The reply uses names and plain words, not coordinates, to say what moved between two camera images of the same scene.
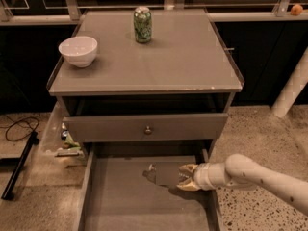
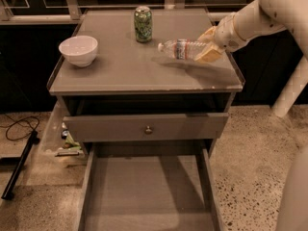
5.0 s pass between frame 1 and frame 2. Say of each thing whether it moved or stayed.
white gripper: moved
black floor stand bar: stayed
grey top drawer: stayed
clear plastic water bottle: moved
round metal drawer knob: stayed
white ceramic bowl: stayed
